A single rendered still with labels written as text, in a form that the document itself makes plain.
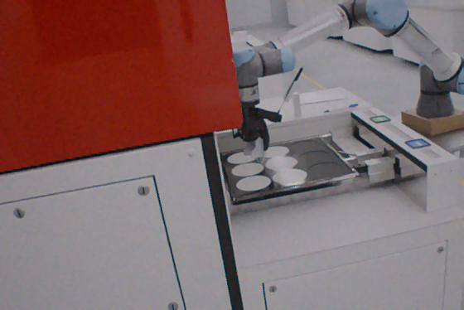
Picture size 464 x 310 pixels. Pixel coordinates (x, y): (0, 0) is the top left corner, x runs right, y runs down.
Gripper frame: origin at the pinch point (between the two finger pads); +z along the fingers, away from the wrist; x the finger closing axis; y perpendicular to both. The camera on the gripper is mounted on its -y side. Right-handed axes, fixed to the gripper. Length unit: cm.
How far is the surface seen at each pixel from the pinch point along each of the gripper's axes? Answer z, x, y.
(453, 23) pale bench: 22, -154, -447
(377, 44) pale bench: 73, -344, -561
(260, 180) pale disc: 1.3, 9.6, 9.4
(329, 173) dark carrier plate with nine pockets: 1.4, 23.6, -5.0
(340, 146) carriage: 3.3, 9.6, -27.6
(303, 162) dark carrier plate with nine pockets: 1.3, 11.7, -6.8
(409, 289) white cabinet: 28, 52, -3
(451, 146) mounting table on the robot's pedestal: 9, 35, -60
